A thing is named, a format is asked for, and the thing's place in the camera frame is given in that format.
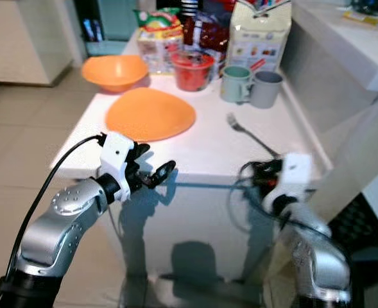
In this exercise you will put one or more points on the metal fork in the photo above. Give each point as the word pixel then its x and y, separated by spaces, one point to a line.
pixel 246 133

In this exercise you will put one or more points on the pale teal cabinet door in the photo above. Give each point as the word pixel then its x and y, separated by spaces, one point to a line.
pixel 119 19

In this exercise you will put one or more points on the instant noodle multipack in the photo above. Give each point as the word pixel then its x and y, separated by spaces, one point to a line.
pixel 158 43

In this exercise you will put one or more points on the red cup noodle tub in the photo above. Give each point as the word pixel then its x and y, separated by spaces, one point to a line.
pixel 192 74

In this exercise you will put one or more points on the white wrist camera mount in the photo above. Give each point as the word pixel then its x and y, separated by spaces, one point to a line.
pixel 117 154
pixel 291 176

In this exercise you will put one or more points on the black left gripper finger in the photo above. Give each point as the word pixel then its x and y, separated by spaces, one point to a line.
pixel 165 173
pixel 141 152

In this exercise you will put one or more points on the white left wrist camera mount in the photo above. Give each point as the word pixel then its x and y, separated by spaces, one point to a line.
pixel 117 154

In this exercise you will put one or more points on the grey mug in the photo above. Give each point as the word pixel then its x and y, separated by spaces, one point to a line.
pixel 267 88

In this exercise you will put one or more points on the white floor cabinet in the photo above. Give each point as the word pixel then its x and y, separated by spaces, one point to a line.
pixel 25 42

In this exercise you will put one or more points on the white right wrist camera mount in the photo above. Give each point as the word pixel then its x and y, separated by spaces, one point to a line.
pixel 291 176

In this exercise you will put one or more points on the pale green mug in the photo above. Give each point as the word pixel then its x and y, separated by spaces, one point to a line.
pixel 233 83

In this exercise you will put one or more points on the dark red snack bag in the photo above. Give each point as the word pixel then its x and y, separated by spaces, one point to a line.
pixel 211 35

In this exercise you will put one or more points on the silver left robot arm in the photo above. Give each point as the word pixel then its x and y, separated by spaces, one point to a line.
pixel 51 237

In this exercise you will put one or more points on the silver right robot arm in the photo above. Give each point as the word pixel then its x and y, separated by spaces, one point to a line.
pixel 317 256

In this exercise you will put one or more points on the orange plate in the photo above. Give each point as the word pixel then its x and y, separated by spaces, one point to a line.
pixel 149 114

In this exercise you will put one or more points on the cream rice bag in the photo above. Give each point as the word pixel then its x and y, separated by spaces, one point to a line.
pixel 259 38

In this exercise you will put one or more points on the orange bowl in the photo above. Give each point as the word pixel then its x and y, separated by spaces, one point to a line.
pixel 113 72

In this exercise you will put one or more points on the black lattice plastic stool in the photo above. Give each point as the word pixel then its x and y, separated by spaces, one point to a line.
pixel 362 228

